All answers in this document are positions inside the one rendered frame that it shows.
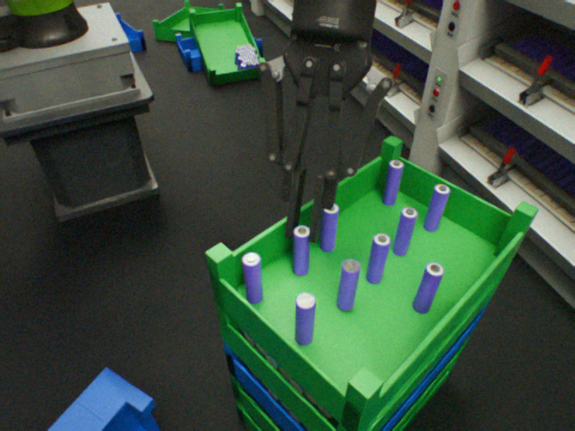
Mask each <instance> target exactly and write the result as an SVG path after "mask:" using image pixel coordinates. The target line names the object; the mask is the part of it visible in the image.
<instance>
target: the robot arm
mask: <svg viewBox="0 0 575 431"><path fill-rule="evenodd" d="M4 1H5V2H6V4H7V6H3V7H2V8H0V52H2V51H6V50H11V49H13V48H15V47H17V46H19V47H21V48H23V49H25V48H28V49H47V48H51V47H54V46H59V45H63V44H68V43H71V42H74V41H75V40H76V39H78V38H80V37H82V36H84V35H85V34H86V33H87V32H88V25H87V20H86V19H85V18H84V17H83V16H82V15H81V13H80V12H79V10H78V9H77V8H76V6H75V4H74V1H73V0H4ZM375 13H376V0H293V15H292V23H291V31H290V39H289V42H288V44H287V46H286V48H285V49H284V52H283V56H280V57H278V58H276V59H275V60H273V61H270V62H260V63H259V64H258V73H259V76H260V79H261V80H262V83H263V85H264V113H265V136H266V157H267V161H268V162H270V163H274V164H275V165H277V166H279V167H280V168H282V169H283V181H282V189H281V200H282V201H283V202H288V203H289V205H288V212H287V225H286V232H285V238H290V239H291V238H292V237H293V231H294V229H295V228H296V227H298V226H299V217H300V211H301V204H302V196H303V190H304V183H305V171H306V170H307V168H299V166H300V165H301V163H300V161H301V156H302V152H303V149H304V143H305V136H307V132H308V127H309V124H310V119H311V112H312V108H313V105H314V102H315V99H316V96H324V97H326V98H328V99H329V123H328V138H327V154H326V169H325V171H323V172H322V173H321V174H320V175H319V176H318V177H317V183H316V190H315V196H314V203H313V209H312V216H311V228H310V236H309V242H312V243H316V241H317V239H319V237H320V235H321V230H322V225H323V212H324V209H326V210H332V208H333V206H334V205H335V200H336V193H337V189H338V182H339V179H340V178H345V177H353V176H354V175H355V174H356V173H357V170H359V167H360V164H361V162H362V159H363V155H364V153H365V148H366V146H367V142H368V139H369V137H370V133H371V130H372V127H373V124H374V121H376V117H377V113H378V110H379V108H380V105H381V102H382V101H383V99H384V98H385V97H386V95H387V94H388V92H389V91H390V90H391V89H392V87H393V85H394V82H393V81H392V80H391V79H390V78H389V77H386V76H385V75H383V74H381V73H379V72H378V71H377V70H376V69H374V68H373V67H372V66H373V60H372V57H371V54H370V38H371V34H372V28H373V23H374V18H375ZM285 68H287V69H288V72H289V73H290V74H291V76H292V78H293V81H295V83H296V85H297V87H298V94H297V97H296V109H295V112H294V113H293V121H292V126H291V129H290V134H289V139H288V143H287V151H286V153H285V150H284V118H283V91H282V81H283V80H284V78H285ZM365 76H367V78H368V85H367V87H366V89H367V91H368V92H369V93H370V95H369V97H368V100H367V103H366V105H365V109H364V112H363V116H362V119H361V121H360V122H359V126H358V129H357V132H356V135H355V138H354V141H353V146H352V149H351V151H350V154H349V157H348V161H347V163H341V153H342V140H343V127H344V113H345V107H346V96H347V95H349V94H350V93H351V91H352V90H353V89H354V88H355V87H356V86H357V85H358V84H359V82H360V81H361V80H362V79H363V78H364V77H365Z"/></svg>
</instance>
